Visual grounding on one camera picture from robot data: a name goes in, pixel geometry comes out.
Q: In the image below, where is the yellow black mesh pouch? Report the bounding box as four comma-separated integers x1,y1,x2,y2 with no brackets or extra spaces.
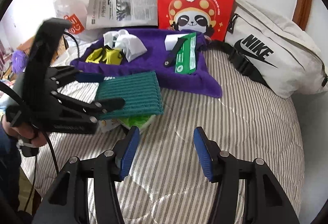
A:
85,46,123,65

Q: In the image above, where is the teal ribbed cleaning cloth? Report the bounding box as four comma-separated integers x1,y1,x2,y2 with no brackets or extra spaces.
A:
95,71,163,120

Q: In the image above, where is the white paper towel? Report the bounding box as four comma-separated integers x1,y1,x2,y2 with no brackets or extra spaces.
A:
115,34,147,62

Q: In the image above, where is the green wet wipes pack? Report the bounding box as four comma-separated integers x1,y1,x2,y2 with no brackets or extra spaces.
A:
175,32,196,74

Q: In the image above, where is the orange fruit print sachet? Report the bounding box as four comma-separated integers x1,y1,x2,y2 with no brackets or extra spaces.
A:
98,120,120,133

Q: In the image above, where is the person left hand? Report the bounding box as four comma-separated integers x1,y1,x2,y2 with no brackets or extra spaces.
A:
1,115,47,147

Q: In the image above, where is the white fabric glove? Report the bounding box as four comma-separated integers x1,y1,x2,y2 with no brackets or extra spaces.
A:
103,29,128,49

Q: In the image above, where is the striped bed quilt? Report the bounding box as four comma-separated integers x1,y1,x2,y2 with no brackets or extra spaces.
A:
20,41,307,224

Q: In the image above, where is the purple plush toy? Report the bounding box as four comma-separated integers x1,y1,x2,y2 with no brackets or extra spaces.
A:
12,50,28,74

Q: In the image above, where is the white Miniso plastic bag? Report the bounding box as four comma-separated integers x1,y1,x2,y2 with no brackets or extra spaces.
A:
53,0,102,42

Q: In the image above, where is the folded newspaper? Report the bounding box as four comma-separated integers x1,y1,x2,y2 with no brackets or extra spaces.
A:
86,0,158,30

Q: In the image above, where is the white sponge block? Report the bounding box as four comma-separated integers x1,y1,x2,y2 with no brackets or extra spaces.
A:
165,33,187,51

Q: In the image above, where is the purple fluffy towel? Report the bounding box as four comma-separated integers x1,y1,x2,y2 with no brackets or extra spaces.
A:
69,27,223,99

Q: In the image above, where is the white Nike waist bag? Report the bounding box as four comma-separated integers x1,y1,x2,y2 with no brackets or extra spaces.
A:
211,0,327,98

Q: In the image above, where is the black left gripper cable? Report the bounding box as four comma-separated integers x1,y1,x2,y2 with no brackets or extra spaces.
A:
0,31,80,214

